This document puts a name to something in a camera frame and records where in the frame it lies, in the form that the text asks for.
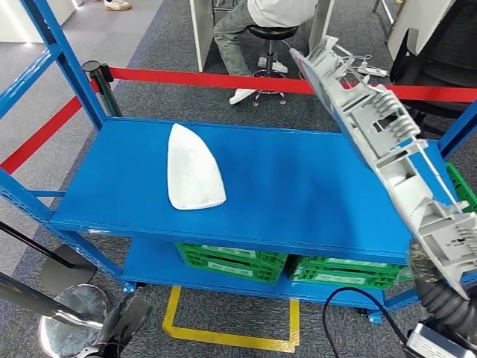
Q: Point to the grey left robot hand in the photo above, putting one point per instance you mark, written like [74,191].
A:
[130,316]

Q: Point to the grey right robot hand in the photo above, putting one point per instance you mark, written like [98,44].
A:
[416,262]

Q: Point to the grey plastic wheel hubcap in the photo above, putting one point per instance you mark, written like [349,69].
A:
[372,123]

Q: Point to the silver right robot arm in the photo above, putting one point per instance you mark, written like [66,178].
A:
[443,306]

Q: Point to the blue metal shelf rack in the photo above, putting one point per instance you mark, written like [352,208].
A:
[130,173]

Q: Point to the white triangular plastic part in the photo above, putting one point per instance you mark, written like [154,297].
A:
[193,173]

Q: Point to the black stanchion with round base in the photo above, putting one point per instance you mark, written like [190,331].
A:
[63,272]

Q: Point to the chrome stanchion with round base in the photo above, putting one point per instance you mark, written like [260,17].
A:
[56,341]

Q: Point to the white power strip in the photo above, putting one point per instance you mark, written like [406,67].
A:
[372,72]

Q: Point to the black office chair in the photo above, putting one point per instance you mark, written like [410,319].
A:
[439,54]

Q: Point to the red barrier belt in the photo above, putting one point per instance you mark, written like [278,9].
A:
[44,133]
[223,81]

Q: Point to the white desk panel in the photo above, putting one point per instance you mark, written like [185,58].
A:
[413,19]
[201,29]
[318,24]

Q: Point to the black round stool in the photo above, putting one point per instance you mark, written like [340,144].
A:
[270,33]

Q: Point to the person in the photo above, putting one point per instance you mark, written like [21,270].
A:
[117,5]
[231,44]

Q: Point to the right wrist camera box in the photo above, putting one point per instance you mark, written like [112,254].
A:
[435,343]

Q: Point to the black belt barrier post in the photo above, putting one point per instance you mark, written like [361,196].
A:
[108,99]

